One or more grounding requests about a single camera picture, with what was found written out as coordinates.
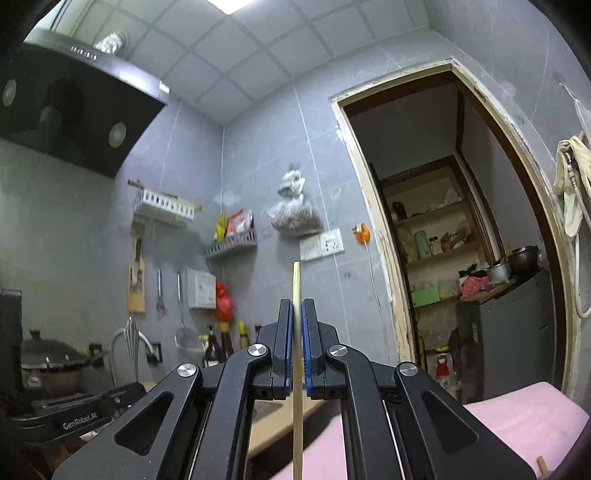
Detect grey wall spice shelf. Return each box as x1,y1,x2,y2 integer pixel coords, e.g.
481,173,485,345
204,228,257,259

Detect black range hood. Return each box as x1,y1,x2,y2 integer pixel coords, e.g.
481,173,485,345
1,28,169,178

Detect orange wall hook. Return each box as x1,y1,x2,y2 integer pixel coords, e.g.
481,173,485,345
353,223,372,245

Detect chrome kitchen faucet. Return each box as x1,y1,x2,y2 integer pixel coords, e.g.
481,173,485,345
107,317,161,387

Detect hanging plastic bag of spices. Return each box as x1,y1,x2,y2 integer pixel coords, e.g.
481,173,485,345
266,164,322,237

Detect red plastic bag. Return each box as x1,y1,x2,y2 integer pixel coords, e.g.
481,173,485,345
215,281,233,323

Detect black wok with lid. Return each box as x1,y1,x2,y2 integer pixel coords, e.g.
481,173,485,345
20,330,106,398

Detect white wall basket rack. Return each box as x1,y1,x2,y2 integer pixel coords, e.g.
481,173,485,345
127,179,202,226

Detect wooden knife holder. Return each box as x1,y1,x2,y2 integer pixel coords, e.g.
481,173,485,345
127,222,145,315

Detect wooden chopstick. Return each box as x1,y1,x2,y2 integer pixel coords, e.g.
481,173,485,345
293,261,304,480
536,456,550,476

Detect dark soy sauce bottle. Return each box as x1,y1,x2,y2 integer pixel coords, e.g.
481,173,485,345
219,321,235,359

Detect wooden pantry shelf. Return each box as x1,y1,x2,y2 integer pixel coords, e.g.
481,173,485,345
368,154,507,365

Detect white wall box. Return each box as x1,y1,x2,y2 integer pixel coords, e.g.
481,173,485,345
186,269,216,309

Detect pink floral table cloth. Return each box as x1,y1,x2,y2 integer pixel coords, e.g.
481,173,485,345
271,380,590,480

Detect hanging wire strainer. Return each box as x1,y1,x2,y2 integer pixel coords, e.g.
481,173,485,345
174,271,204,364

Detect white wall switch socket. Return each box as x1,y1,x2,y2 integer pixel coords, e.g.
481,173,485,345
300,228,345,262

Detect wooden door frame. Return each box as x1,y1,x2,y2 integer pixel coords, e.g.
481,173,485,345
327,57,583,402

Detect white rubber gloves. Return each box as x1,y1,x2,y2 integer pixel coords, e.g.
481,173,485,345
553,131,590,239

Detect dark grey cabinet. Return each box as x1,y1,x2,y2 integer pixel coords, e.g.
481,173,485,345
457,270,555,403

